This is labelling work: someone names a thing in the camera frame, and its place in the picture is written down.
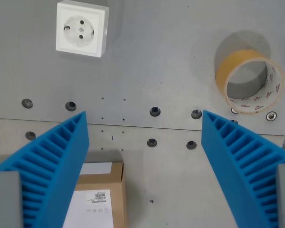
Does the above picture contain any yellowish adhesive tape roll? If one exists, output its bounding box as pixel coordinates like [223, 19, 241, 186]
[215, 49, 285, 115]

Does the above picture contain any white barcode label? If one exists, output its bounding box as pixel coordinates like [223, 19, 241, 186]
[62, 190, 115, 228]

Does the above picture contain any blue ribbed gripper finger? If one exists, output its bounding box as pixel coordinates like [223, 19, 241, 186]
[200, 109, 285, 228]
[0, 111, 90, 228]

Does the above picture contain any white wall socket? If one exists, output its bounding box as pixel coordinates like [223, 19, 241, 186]
[56, 0, 110, 58]

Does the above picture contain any brown cardboard box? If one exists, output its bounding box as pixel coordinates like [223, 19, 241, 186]
[62, 149, 129, 228]

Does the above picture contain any plain white label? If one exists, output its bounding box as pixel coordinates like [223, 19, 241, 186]
[80, 162, 113, 176]

